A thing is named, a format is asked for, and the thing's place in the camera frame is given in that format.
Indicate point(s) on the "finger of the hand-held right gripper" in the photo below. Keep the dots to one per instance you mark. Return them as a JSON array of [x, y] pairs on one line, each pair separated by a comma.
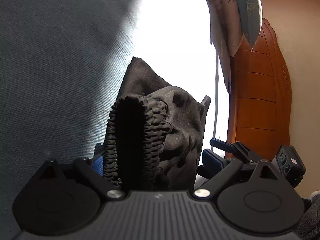
[[221, 146], [203, 172]]

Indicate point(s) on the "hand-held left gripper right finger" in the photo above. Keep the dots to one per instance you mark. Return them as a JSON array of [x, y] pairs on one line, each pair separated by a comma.
[[212, 161]]

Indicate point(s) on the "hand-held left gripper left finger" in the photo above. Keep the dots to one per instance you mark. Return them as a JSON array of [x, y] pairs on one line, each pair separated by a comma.
[[98, 165]]

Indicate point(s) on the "person's grey clothing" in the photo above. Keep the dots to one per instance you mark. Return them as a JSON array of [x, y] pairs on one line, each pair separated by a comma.
[[310, 217]]

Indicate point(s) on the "wooden headboard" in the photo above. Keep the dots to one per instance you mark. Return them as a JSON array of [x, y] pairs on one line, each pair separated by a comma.
[[262, 92]]

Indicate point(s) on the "folded floral quilt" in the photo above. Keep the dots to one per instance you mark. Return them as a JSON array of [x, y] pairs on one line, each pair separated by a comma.
[[222, 17]]

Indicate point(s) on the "light blue pillow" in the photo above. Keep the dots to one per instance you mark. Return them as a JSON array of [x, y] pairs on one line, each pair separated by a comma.
[[250, 12]]

